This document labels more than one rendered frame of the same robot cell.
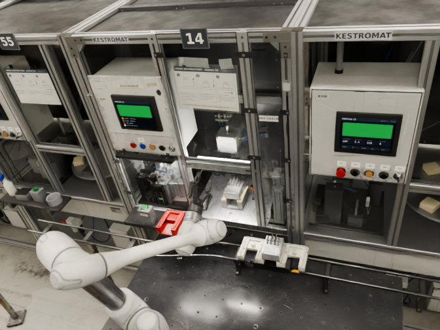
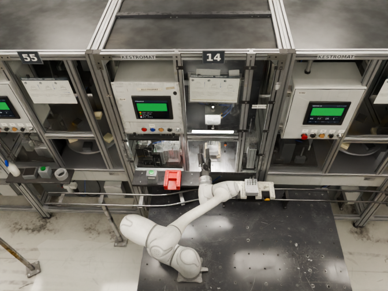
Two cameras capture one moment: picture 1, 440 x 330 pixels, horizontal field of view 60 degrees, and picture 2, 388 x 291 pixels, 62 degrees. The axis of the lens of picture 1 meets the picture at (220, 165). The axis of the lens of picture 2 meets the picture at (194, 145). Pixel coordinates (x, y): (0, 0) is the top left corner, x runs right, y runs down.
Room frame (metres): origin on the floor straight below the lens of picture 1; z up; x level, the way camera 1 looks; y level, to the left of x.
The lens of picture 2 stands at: (0.21, 0.66, 3.07)
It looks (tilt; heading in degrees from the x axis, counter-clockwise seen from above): 50 degrees down; 340
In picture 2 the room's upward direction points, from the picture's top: 3 degrees counter-clockwise
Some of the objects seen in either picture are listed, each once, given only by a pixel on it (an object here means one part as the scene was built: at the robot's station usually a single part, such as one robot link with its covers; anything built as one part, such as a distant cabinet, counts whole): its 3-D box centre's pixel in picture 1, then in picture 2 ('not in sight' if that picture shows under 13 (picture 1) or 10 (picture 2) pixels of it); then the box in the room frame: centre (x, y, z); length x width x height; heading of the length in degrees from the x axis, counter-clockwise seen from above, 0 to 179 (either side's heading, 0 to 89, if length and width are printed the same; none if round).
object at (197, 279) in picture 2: not in sight; (192, 268); (1.01, 0.44, 0.71); 0.22 x 0.18 x 0.06; 65
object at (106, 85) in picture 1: (145, 106); (152, 99); (1.88, 0.34, 1.60); 0.42 x 0.29 x 0.46; 65
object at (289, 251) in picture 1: (273, 256); (250, 191); (1.35, -0.20, 0.84); 0.36 x 0.14 x 0.10; 65
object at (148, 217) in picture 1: (148, 213); (152, 175); (1.72, 0.48, 0.97); 0.08 x 0.08 x 0.12; 65
